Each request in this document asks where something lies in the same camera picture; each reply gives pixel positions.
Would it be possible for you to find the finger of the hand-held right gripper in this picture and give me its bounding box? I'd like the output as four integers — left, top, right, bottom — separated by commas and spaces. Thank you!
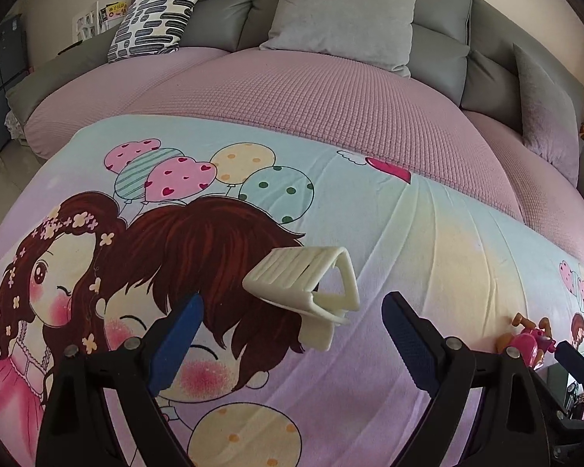
533, 374, 584, 467
556, 342, 584, 395

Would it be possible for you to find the pink toy figure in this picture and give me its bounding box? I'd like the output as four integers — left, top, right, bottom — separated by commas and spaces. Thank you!
496, 314, 558, 367

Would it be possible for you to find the black and white patterned cushion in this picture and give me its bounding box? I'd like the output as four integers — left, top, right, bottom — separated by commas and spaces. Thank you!
108, 0, 212, 63

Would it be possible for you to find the white frame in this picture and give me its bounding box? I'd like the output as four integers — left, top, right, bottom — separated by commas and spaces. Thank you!
72, 2, 109, 42

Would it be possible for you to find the grey sofa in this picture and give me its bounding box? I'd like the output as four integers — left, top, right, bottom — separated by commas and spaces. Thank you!
5, 0, 584, 186

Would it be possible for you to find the white plastic clip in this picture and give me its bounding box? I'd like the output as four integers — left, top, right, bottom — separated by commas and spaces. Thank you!
242, 246, 361, 352

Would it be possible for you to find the dark cabinet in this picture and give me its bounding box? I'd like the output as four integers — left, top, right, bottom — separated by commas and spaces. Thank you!
0, 14, 30, 151

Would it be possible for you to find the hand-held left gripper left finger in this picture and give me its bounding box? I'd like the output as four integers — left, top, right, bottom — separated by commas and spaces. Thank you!
35, 292, 205, 467

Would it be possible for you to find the white lace cloth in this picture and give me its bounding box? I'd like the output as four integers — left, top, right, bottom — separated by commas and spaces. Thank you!
5, 109, 30, 142

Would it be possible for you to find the printed cartoon blanket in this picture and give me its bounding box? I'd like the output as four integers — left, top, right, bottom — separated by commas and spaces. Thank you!
0, 114, 584, 467

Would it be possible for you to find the pink quilted sofa cover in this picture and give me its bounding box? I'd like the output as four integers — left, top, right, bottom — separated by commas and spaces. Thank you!
24, 47, 582, 258

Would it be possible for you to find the light grey cushion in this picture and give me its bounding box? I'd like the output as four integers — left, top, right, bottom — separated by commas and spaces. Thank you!
259, 0, 419, 79

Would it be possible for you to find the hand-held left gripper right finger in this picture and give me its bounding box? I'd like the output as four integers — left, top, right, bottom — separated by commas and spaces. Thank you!
381, 292, 560, 467

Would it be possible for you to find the grey purple cushion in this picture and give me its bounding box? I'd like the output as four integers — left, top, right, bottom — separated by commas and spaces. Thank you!
512, 43, 581, 186

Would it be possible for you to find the yellow book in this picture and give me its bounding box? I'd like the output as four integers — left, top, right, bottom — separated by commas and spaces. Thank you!
100, 2, 128, 30

